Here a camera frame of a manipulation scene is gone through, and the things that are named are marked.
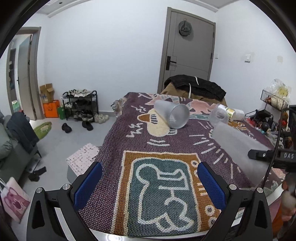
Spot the black shoe on floor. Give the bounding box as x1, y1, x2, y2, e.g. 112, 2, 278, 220
61, 123, 72, 133

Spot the black jacket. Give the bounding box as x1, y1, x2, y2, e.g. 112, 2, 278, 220
164, 75, 226, 101

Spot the pink tote bag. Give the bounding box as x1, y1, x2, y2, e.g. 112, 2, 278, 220
1, 177, 31, 223

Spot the patterned woven table blanket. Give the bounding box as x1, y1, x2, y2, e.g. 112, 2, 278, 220
79, 92, 285, 237

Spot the white plastic jar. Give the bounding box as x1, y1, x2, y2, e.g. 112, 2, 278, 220
230, 109, 245, 121

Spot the cardboard box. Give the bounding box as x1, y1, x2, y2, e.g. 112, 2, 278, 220
40, 83, 54, 103

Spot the black shoe rack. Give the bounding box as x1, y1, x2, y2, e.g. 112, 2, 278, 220
61, 89, 99, 123

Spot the black cable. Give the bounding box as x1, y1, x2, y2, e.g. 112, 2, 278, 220
262, 107, 296, 189

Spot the clear plastic bag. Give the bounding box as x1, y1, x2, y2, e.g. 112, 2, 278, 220
265, 78, 292, 100

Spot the green cap on door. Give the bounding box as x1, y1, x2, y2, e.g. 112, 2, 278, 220
178, 20, 192, 37

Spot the frosted cup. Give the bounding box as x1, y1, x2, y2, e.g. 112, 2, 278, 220
209, 107, 229, 127
212, 123, 274, 186
154, 100, 190, 130

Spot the black wire wall basket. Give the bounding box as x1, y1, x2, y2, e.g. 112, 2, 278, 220
260, 90, 288, 111

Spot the green slipper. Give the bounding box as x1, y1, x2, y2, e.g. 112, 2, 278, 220
34, 121, 52, 140

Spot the orange paper bag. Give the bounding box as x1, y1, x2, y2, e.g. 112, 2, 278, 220
43, 100, 60, 118

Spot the person left hand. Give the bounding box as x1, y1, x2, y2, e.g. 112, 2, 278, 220
281, 181, 295, 221

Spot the black door lock handle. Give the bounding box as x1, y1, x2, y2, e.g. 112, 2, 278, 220
166, 56, 177, 71

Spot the grey open side door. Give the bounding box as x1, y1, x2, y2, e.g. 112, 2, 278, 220
6, 27, 45, 121

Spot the yellow white paper canister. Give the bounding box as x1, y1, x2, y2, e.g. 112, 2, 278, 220
217, 104, 235, 121

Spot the round head figurine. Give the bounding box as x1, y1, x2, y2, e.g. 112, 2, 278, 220
260, 122, 270, 135

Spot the brown chair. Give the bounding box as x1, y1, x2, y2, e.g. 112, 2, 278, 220
161, 83, 227, 106

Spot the white light switch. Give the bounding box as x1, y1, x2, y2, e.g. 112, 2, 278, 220
244, 54, 251, 63

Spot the black desk organizer rack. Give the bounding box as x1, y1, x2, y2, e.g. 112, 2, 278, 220
245, 109, 278, 132

